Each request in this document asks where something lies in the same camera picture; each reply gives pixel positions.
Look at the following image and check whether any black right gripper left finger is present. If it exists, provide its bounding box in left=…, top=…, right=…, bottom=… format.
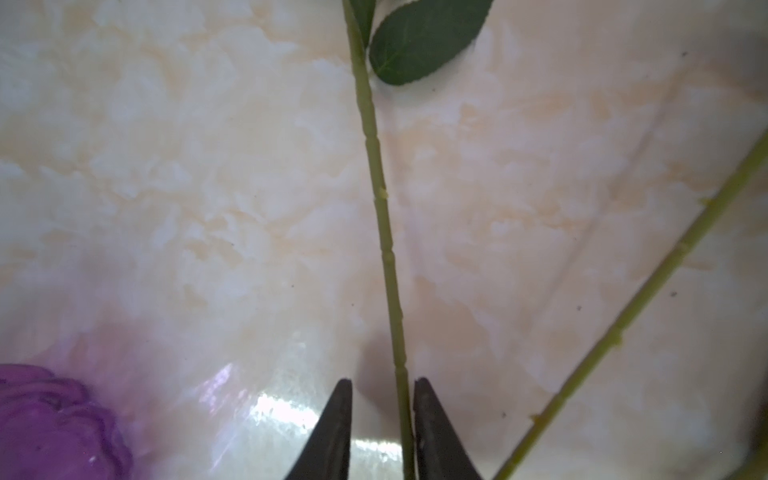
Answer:
left=285, top=379, right=353, bottom=480

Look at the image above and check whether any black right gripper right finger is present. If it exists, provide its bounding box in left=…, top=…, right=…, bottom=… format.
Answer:
left=413, top=377, right=482, bottom=480

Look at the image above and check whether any purple gradient glass vase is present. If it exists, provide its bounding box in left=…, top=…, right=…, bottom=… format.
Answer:
left=1, top=364, right=133, bottom=479

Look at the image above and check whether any pink peony stem pile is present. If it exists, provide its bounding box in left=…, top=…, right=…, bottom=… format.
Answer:
left=494, top=134, right=767, bottom=479

